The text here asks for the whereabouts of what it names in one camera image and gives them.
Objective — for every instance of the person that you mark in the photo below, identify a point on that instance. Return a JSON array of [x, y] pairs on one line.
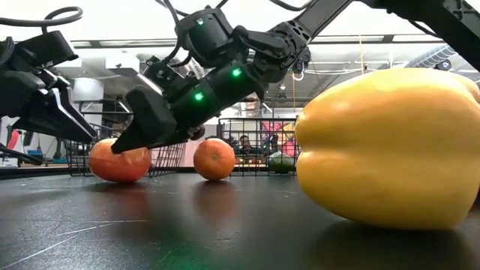
[[245, 144]]

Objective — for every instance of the silver spiral ceiling duct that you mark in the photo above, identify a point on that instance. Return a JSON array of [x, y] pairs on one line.
[[431, 56]]

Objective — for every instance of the red black device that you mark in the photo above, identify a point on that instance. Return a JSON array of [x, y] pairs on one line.
[[13, 139]]

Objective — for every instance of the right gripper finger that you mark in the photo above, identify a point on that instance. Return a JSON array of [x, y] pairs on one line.
[[193, 134], [150, 120]]

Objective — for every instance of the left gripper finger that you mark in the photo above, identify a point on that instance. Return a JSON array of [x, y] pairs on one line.
[[77, 107], [63, 120]]

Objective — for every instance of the plain white round column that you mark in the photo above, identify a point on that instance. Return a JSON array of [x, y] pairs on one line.
[[88, 92]]

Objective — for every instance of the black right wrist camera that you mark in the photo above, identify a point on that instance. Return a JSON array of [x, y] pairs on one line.
[[165, 77]]

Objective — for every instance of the round orange fruit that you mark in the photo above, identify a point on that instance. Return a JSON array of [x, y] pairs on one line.
[[214, 159]]

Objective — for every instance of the green avocado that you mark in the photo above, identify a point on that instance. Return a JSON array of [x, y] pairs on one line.
[[281, 164]]

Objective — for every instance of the orange tomato with green stem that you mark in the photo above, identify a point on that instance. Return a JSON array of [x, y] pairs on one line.
[[120, 167]]

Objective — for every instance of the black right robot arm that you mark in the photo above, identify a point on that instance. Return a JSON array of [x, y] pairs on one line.
[[412, 15]]

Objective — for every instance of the black table mat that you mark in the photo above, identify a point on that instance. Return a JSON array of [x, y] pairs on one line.
[[150, 232]]

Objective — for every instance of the yellow bell pepper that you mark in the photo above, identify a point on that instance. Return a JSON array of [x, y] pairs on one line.
[[390, 150]]

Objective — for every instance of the black ceiling spotlight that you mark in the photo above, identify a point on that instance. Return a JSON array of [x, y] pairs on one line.
[[444, 65]]

